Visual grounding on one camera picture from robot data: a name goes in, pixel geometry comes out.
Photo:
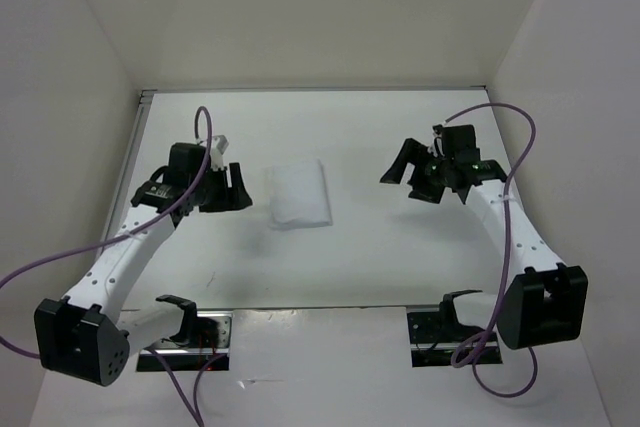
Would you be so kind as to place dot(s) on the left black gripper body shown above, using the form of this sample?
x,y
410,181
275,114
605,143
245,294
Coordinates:
x,y
212,195

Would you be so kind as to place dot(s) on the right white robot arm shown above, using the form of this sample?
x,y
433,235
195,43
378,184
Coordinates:
x,y
542,299

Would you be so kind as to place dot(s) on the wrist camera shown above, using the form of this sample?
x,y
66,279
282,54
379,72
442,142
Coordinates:
x,y
436,147
219,145

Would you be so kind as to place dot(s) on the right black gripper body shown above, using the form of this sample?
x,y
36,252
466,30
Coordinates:
x,y
432,181

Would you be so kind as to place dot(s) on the white skirt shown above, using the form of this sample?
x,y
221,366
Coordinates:
x,y
297,196

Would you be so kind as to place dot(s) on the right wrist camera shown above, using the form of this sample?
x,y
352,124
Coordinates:
x,y
436,147

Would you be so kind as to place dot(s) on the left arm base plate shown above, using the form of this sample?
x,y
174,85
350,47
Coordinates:
x,y
210,342

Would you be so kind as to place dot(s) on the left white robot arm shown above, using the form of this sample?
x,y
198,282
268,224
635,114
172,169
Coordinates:
x,y
83,334

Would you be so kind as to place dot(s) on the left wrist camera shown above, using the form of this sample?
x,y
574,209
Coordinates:
x,y
219,145

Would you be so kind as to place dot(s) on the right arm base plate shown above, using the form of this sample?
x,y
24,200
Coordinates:
x,y
434,336

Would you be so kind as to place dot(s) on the aluminium table edge rail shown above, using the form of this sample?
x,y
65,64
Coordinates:
x,y
119,201

